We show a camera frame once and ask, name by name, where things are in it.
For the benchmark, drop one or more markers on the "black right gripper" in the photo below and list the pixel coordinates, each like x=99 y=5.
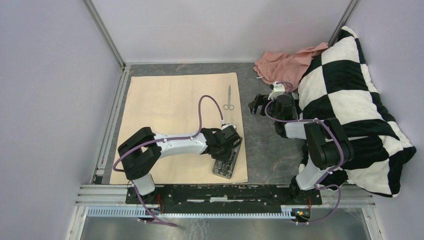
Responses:
x=260 y=100

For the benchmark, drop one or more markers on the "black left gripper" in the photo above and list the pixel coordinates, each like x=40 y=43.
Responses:
x=229 y=150

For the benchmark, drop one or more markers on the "straight steel surgical scissors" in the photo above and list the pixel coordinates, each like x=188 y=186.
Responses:
x=229 y=106

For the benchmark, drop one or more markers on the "metal surgical instrument tray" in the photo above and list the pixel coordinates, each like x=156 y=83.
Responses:
x=224 y=166

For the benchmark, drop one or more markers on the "beige cloth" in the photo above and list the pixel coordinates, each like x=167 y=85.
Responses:
x=181 y=104

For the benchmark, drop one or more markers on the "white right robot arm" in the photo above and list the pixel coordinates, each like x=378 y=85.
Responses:
x=328 y=146

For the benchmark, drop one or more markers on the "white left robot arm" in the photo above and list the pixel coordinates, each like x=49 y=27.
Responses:
x=139 y=153

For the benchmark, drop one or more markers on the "pink crumpled cloth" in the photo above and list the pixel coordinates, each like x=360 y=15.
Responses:
x=286 y=67

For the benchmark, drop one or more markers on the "black white checkered pillow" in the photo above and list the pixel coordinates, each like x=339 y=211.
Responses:
x=337 y=84

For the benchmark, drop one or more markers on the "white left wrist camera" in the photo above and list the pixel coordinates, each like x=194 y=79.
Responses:
x=228 y=125

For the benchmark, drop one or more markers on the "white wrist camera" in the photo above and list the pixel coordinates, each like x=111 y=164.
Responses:
x=228 y=125
x=278 y=89

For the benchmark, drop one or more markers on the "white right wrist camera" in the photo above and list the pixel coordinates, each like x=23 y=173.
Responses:
x=278 y=89

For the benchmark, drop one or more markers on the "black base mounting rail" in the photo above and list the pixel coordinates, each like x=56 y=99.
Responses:
x=229 y=198

